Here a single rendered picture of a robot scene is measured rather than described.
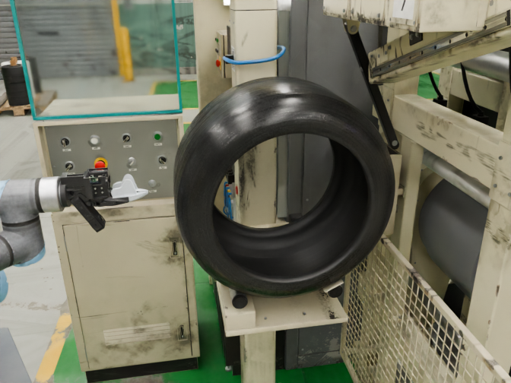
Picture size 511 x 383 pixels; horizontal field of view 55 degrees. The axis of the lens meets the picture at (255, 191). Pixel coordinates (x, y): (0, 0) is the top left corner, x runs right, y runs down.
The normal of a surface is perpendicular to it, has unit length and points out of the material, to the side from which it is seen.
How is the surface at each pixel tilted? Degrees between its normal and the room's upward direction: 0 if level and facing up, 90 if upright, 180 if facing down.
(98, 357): 90
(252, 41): 90
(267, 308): 0
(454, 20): 90
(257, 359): 90
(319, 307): 0
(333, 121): 80
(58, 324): 0
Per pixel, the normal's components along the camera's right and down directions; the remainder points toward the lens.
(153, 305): 0.15, 0.38
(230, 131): -0.30, -0.27
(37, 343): -0.01, -0.92
